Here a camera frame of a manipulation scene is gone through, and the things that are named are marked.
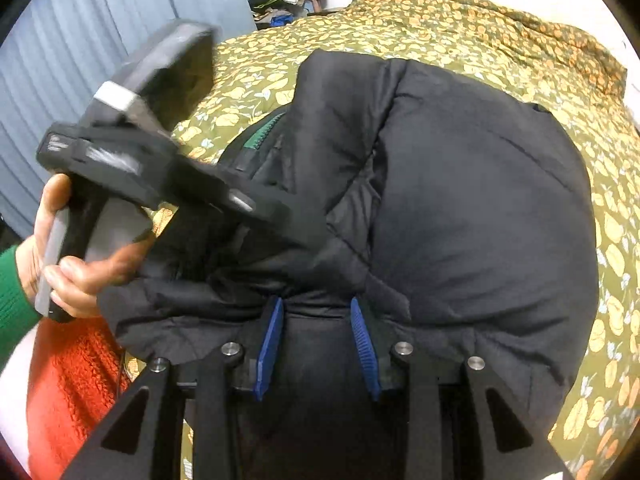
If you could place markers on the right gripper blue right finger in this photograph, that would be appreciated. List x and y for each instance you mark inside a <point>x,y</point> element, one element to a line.
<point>463,421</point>

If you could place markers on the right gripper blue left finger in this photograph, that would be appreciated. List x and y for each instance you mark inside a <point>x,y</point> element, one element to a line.
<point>140,438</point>

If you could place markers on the black puffer jacket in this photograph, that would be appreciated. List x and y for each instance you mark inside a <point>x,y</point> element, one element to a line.
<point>460,215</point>

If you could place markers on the green knit sleeve forearm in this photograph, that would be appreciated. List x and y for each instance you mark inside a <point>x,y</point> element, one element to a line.
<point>17,315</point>

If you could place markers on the person's left hand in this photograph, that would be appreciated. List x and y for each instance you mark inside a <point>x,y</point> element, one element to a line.
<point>75,283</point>

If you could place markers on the orange fleece garment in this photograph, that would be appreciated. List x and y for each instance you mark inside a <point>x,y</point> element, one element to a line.
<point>75,376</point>

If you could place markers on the green orange floral duvet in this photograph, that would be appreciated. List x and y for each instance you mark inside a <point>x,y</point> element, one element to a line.
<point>558,67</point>

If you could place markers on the blue pleated curtain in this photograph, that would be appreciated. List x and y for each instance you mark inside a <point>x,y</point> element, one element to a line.
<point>56,53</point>

